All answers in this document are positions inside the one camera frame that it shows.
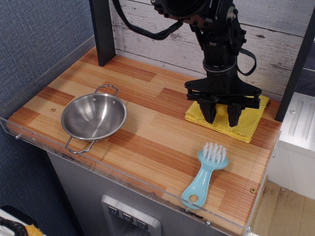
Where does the yellow toy corn cob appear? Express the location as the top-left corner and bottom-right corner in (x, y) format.
(216, 104), (228, 116)

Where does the folded yellow cloth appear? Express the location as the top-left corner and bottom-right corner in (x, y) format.
(185, 95), (269, 143)

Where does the black corrugated cable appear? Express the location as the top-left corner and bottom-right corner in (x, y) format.
(0, 217), (28, 236)

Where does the small steel two-handled pan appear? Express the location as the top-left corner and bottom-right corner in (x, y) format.
(61, 84), (127, 154)

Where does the grey toy fridge cabinet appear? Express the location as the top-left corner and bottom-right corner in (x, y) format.
(48, 153), (224, 236)

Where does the clear acrylic table guard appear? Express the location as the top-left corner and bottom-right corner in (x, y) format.
(6, 34), (280, 236)

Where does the black vertical post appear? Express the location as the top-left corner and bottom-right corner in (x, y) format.
(274, 0), (315, 122)
(89, 0), (116, 66)

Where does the black vertical post right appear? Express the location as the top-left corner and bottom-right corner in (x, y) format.
(274, 0), (315, 122)

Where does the black vertical post left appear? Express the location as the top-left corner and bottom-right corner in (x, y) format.
(89, 0), (116, 66)

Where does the white toy sink unit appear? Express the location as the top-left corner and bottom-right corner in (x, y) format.
(266, 92), (315, 199)

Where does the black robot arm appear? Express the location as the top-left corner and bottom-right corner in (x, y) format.
(113, 0), (261, 127)

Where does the light blue scrub brush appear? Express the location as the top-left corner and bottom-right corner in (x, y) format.
(182, 142), (229, 209)

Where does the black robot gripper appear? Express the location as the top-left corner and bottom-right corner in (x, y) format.
(185, 66), (261, 127)

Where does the silver dispenser button panel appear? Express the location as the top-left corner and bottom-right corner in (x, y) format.
(101, 194), (162, 236)

